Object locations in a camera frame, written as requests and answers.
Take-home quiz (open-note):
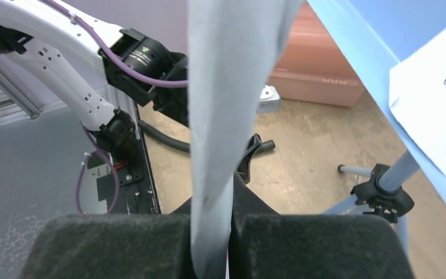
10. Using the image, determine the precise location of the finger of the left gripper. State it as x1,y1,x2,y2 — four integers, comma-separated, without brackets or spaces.
237,134,263,184

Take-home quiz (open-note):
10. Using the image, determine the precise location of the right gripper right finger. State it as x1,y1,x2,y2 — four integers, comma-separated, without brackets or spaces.
229,174,415,278

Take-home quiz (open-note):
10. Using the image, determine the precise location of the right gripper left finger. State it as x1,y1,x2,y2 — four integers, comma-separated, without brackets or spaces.
19,201,195,278

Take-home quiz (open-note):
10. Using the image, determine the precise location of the blue music stand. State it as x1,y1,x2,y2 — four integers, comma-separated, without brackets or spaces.
307,0,446,255

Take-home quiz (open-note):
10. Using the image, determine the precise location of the sheet music top page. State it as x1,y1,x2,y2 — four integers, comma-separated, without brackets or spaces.
389,28,446,177

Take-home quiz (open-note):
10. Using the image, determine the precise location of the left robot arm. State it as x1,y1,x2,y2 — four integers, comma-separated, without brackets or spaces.
0,1,188,161

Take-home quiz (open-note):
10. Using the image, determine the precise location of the pink plastic storage box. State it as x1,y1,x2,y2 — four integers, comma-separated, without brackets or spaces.
268,3,365,107

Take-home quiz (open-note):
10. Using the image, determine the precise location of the black rubber hose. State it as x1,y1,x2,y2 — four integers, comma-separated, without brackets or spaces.
137,119,277,155

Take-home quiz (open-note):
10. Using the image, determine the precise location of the aluminium mounting rail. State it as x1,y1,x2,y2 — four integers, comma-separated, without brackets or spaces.
0,56,42,126

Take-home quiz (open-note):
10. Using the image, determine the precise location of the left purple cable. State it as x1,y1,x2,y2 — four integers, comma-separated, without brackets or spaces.
42,0,189,215

